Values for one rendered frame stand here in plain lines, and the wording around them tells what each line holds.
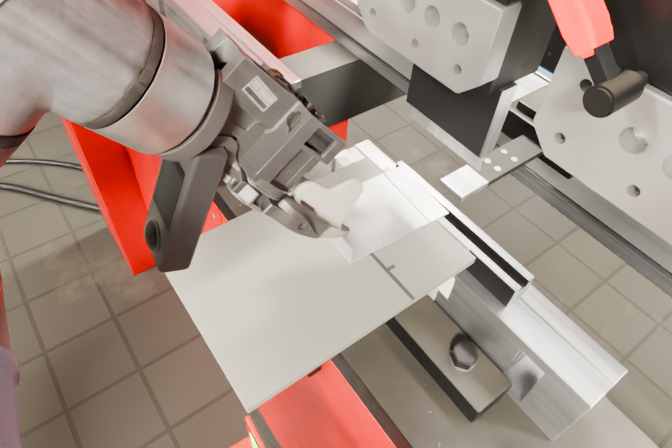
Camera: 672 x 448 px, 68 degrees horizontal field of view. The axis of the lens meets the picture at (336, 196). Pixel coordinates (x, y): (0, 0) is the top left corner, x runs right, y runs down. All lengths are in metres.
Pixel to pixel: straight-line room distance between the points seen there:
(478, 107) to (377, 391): 0.31
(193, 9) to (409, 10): 0.59
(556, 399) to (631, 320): 1.38
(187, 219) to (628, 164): 0.29
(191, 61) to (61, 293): 1.57
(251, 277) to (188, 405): 1.06
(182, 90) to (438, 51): 0.22
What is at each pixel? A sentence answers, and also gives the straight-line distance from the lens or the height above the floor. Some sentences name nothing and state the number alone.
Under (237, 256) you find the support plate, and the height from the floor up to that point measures 1.00.
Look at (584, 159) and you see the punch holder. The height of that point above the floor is 1.19.
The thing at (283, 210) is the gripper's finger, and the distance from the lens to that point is 0.37.
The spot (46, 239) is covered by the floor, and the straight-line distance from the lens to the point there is 1.98.
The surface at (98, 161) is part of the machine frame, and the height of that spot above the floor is 0.50.
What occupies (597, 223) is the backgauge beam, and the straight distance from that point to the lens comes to 0.76.
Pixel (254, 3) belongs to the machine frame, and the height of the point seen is 0.80.
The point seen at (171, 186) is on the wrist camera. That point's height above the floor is 1.15.
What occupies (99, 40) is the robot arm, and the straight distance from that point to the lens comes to 0.26.
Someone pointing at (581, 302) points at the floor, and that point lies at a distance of 1.88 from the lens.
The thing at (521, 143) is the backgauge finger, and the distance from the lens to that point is 0.67.
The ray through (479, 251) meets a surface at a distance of 0.54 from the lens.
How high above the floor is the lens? 1.41
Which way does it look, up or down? 47 degrees down
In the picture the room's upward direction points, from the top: 5 degrees clockwise
